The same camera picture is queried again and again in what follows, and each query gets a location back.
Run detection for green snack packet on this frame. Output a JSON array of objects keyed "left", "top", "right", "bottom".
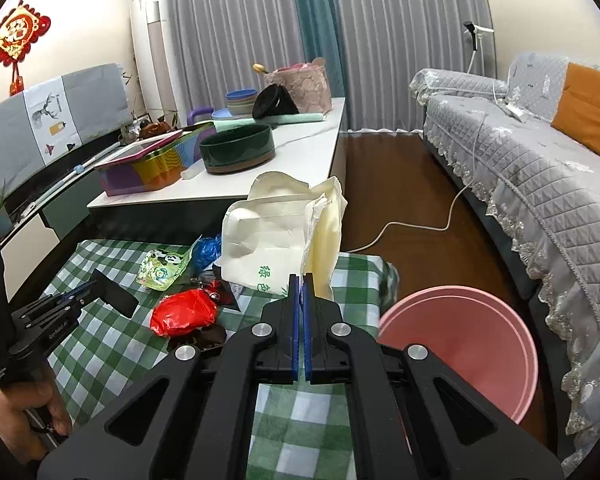
[{"left": 136, "top": 246, "right": 194, "bottom": 292}]

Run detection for red wrapper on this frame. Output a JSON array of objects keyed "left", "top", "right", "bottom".
[{"left": 149, "top": 289, "right": 218, "bottom": 338}]

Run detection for blue plastic shoe cover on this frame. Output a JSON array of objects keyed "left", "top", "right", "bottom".
[{"left": 192, "top": 234, "right": 222, "bottom": 274}]

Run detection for white paper bag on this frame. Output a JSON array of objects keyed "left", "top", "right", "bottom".
[{"left": 216, "top": 171, "right": 348, "bottom": 300}]

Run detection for person's left hand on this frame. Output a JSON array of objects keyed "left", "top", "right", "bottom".
[{"left": 0, "top": 364, "right": 72, "bottom": 465}]

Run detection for white tv cabinet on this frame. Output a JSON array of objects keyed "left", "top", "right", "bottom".
[{"left": 1, "top": 143, "right": 121, "bottom": 300}]

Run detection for pink plastic bin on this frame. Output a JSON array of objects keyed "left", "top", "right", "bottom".
[{"left": 378, "top": 285, "right": 539, "bottom": 424}]

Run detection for green white checkered tablecloth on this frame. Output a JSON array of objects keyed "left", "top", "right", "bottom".
[{"left": 46, "top": 240, "right": 400, "bottom": 479}]

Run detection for colourful storage box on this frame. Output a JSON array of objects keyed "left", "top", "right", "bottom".
[{"left": 95, "top": 122, "right": 216, "bottom": 197}]

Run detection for dark green round basin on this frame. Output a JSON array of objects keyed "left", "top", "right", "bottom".
[{"left": 200, "top": 124, "right": 275, "bottom": 174}]

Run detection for grey covered television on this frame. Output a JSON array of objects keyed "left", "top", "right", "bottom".
[{"left": 0, "top": 64, "right": 132, "bottom": 194}]

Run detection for white standing air conditioner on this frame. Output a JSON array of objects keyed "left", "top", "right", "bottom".
[{"left": 130, "top": 0, "right": 188, "bottom": 126}]

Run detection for stacked coloured bowls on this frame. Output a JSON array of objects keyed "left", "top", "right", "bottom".
[{"left": 225, "top": 88, "right": 259, "bottom": 116}]

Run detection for white top coffee table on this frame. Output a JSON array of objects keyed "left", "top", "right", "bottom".
[{"left": 86, "top": 96, "right": 348, "bottom": 246}]

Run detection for black hat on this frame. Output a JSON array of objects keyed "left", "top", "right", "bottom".
[{"left": 252, "top": 84, "right": 299, "bottom": 120}]

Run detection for grey quilted sofa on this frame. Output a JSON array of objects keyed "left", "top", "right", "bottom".
[{"left": 410, "top": 53, "right": 600, "bottom": 476}]

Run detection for red chinese knot ornament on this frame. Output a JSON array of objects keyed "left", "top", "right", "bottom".
[{"left": 0, "top": 0, "right": 52, "bottom": 96}]

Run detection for pink woven basket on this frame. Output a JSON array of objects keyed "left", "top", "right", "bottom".
[{"left": 264, "top": 58, "right": 332, "bottom": 114}]

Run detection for grey striped curtain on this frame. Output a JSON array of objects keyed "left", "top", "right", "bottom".
[{"left": 166, "top": 0, "right": 491, "bottom": 130}]

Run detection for teal curtain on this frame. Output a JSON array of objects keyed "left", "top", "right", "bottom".
[{"left": 296, "top": 0, "right": 351, "bottom": 129}]

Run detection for orange cushion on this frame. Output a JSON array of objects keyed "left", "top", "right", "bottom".
[{"left": 550, "top": 63, "right": 600, "bottom": 156}]

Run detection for white floor lamp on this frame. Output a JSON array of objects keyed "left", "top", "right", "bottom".
[{"left": 463, "top": 21, "right": 498, "bottom": 77}]

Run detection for white power cable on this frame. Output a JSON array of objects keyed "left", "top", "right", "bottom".
[{"left": 341, "top": 86, "right": 524, "bottom": 255}]

